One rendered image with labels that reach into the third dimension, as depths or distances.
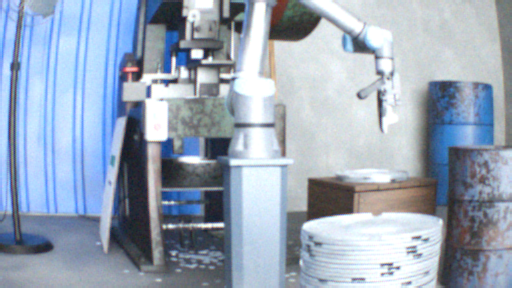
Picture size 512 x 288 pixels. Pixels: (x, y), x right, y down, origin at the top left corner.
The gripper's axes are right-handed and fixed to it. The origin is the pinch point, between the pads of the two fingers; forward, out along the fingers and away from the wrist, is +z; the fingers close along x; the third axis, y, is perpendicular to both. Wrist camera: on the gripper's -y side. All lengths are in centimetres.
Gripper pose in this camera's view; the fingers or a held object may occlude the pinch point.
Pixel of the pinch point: (382, 129)
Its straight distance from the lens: 206.8
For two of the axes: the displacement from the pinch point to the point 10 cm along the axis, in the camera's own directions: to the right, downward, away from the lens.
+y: 10.0, -0.1, 0.1
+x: -0.1, -0.3, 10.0
